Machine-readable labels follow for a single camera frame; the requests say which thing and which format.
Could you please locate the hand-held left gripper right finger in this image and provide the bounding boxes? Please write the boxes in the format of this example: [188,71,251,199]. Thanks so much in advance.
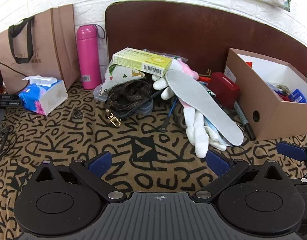
[192,149,291,203]

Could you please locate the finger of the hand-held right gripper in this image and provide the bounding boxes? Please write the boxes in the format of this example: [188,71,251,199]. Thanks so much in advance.
[277,141,307,162]

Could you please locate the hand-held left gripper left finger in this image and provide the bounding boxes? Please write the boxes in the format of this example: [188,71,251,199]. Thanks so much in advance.
[33,151,127,203]

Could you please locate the brown cardboard box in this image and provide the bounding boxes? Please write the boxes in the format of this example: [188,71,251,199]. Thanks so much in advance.
[224,48,307,141]

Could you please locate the blue hand net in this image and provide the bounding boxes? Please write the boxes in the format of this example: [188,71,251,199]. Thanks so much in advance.
[168,97,180,117]

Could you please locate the blue face mask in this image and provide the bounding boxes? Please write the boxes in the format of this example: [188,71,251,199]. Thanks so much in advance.
[204,124,231,151]

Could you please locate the plain white glove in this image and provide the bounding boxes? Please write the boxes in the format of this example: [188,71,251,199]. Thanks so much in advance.
[183,99,227,159]

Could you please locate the black marker pen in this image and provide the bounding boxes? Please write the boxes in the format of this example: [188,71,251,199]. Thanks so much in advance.
[233,101,256,141]

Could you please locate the blue plastic packet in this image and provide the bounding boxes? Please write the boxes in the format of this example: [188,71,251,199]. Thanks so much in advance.
[288,88,307,103]

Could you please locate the grey shoe insole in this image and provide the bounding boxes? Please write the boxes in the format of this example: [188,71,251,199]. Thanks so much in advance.
[165,69,244,146]

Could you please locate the red box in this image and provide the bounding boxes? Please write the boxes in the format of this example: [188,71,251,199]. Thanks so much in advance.
[208,72,240,108]

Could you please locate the blue floral tissue pack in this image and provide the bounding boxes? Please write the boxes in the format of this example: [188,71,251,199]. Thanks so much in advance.
[18,75,68,116]

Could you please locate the white printed fabric pouch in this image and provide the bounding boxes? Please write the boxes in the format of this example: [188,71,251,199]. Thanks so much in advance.
[99,62,147,97]

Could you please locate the pink thermos bottle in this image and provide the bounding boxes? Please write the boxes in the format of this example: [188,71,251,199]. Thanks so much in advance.
[76,25,102,90]

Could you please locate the yellow medicine box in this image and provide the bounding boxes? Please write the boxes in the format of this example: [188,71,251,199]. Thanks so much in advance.
[112,47,173,76]

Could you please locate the clear plastic bag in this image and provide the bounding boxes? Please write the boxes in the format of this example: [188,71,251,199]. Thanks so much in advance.
[141,49,189,64]

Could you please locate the black electronic device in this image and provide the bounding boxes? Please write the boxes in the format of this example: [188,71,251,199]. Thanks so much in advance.
[0,93,24,108]

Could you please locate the brown paper shopping bag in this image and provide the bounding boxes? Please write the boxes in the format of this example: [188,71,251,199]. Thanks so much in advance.
[0,4,81,95]

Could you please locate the dark brown wooden board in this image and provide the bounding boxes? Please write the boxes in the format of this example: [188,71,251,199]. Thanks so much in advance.
[105,1,307,78]

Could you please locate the brown patterned strap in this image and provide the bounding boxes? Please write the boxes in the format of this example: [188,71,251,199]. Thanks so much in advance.
[105,79,154,128]

